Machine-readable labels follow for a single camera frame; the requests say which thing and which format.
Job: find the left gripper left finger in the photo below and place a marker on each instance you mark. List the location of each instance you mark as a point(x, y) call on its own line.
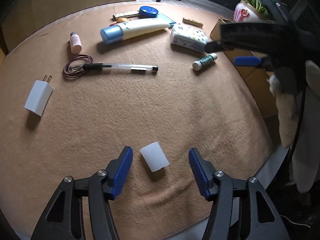
point(62, 218)

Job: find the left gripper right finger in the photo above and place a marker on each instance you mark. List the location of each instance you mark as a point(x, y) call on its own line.
point(241, 209)

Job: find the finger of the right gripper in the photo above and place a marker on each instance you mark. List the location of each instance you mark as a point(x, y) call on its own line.
point(217, 46)
point(253, 61)

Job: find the green lip balm tube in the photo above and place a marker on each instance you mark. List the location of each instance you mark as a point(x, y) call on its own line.
point(203, 62)

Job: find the patterned tissue pack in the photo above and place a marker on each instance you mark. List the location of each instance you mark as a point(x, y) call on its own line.
point(188, 37)

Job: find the gold rectangular bar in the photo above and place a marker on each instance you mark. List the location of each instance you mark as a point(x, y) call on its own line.
point(192, 22)

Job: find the blue round tape measure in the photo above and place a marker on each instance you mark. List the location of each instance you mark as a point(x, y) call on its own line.
point(148, 12)

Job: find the large cream lotion tube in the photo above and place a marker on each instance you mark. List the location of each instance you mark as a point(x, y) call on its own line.
point(130, 29)

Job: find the cream patterned stick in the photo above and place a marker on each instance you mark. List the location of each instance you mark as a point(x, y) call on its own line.
point(129, 14)

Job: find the red yellow small toy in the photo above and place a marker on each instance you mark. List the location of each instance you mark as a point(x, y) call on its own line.
point(120, 20)

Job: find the clear black gel pen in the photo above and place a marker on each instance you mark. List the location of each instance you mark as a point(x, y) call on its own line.
point(103, 66)

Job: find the white usb wall charger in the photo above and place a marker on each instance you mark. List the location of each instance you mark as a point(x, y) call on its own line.
point(39, 96)

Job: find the small pink bottle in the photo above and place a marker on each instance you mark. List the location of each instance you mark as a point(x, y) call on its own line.
point(75, 43)

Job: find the right white gloved hand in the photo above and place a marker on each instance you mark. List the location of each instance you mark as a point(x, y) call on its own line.
point(305, 159)

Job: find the brown cardboard box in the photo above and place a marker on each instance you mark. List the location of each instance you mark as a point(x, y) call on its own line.
point(255, 79)

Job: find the white red flower pot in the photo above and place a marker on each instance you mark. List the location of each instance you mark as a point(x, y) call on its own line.
point(245, 12)

